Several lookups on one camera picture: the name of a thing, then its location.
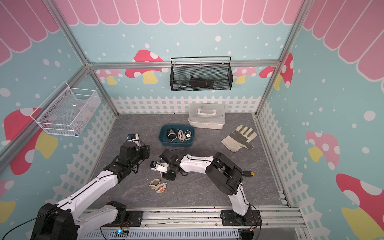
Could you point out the yellow black screwdriver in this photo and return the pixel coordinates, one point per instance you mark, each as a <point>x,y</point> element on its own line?
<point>248,174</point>

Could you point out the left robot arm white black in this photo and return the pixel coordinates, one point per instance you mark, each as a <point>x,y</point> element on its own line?
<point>65,220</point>

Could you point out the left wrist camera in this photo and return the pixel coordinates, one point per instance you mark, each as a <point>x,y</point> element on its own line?
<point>134,138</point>

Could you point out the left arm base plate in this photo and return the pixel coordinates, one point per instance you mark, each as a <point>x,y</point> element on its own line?
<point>133,218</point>

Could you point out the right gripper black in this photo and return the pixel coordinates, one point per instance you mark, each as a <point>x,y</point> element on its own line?
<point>167,177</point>

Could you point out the black item inside mesh basket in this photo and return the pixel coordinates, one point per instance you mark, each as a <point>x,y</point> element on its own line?
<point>201,83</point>

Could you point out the white wire mesh basket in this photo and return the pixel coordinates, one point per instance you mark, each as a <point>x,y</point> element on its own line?
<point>66,111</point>

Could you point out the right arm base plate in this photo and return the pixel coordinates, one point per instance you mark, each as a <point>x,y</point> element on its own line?
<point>251,218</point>

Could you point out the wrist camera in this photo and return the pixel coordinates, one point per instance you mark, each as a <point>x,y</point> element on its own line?
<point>160,167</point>
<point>134,138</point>

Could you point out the black wire mesh basket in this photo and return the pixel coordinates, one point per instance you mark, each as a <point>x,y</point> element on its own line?
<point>216,68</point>

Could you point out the aluminium rail frame front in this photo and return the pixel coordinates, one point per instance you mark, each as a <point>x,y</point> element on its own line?
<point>211,218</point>

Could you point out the white plastic toolbox with handle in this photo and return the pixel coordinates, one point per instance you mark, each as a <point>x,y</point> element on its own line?
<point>207,116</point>

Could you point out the black watch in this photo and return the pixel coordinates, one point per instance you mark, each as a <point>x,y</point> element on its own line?
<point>172,133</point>

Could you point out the grey work glove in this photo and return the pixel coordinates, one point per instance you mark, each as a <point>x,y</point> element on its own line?
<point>240,138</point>

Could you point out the green circuit board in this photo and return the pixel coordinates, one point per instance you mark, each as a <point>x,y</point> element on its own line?
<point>121,233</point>

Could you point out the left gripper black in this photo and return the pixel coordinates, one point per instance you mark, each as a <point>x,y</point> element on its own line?
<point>145,151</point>

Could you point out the grey slotted cable duct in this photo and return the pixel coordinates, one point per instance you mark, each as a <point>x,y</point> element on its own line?
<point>166,234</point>

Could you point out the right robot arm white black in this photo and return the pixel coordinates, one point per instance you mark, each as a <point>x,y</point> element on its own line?
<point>223,172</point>

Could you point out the teal plastic storage box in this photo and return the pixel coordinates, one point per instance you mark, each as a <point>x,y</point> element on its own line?
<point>177,143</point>

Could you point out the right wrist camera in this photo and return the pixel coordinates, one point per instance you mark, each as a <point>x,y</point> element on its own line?
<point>160,167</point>

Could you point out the pink white watch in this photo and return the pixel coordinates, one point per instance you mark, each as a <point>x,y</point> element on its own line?
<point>181,135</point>

